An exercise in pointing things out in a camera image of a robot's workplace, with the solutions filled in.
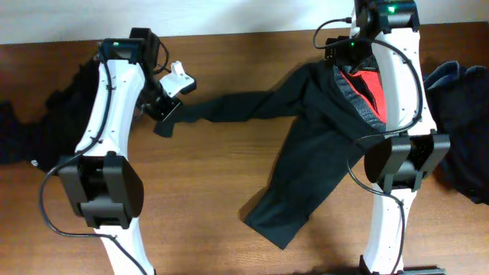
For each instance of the dark blue jeans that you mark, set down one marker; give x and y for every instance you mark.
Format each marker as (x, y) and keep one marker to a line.
(458, 101)

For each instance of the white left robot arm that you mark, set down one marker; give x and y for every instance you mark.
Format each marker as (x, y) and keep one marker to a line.
(101, 185)

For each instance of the black garment pile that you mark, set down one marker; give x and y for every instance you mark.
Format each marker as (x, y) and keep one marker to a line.
(42, 143)

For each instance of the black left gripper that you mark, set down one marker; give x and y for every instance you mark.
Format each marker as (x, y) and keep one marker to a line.
(168, 110)

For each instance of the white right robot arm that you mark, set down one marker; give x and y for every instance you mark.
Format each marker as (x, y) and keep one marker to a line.
(411, 147)

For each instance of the black leggings red waistband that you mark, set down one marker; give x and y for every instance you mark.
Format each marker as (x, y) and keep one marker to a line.
(331, 107)

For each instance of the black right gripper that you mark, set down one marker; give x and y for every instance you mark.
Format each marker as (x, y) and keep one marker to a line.
(351, 61)

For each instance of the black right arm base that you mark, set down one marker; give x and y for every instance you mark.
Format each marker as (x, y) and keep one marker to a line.
(432, 270)

